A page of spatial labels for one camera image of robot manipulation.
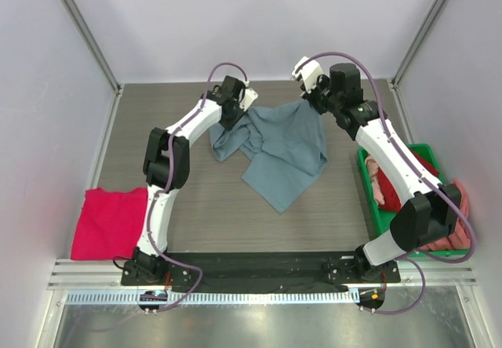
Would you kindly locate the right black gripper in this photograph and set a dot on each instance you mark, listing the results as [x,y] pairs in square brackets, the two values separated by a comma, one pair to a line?
[318,96]

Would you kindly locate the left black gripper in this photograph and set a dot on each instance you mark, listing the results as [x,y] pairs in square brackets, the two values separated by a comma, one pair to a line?
[227,125]

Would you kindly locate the blue-grey t shirt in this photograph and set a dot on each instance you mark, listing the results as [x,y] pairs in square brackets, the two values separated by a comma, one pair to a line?
[286,146]

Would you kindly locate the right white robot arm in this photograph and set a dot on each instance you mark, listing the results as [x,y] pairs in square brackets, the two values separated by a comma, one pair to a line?
[428,207]

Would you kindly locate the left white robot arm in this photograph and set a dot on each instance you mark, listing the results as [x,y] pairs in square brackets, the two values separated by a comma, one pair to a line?
[166,166]

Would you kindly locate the dark red t shirt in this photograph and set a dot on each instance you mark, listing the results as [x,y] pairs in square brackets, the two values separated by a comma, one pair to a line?
[387,198]

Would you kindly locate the green plastic tray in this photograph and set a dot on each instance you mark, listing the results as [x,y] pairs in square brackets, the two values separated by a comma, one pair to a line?
[381,219]

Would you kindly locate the folded magenta t shirt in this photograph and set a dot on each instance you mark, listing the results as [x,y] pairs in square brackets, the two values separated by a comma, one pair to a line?
[109,225]

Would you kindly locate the salmon pink t shirt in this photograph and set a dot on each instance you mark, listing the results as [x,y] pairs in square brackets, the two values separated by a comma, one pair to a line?
[374,179]

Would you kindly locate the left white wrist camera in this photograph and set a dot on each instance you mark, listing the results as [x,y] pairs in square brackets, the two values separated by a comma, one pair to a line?
[248,98]

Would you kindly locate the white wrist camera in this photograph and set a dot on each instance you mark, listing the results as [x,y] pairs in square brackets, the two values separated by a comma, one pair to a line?
[307,73]
[248,98]

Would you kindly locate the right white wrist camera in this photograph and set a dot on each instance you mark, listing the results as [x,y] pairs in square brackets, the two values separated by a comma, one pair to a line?
[307,73]

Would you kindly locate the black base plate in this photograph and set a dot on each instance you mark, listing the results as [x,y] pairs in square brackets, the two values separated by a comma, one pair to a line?
[256,272]

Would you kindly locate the right aluminium frame post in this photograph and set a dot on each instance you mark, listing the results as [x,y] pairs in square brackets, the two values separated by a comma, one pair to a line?
[429,21]

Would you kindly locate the aluminium frame post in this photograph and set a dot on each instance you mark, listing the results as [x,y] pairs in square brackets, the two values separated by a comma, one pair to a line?
[83,29]
[429,21]

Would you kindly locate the white slotted cable duct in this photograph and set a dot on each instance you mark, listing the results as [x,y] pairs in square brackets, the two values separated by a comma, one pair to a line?
[143,298]

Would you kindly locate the left aluminium frame post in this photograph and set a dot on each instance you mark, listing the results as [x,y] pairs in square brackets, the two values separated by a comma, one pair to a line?
[83,29]

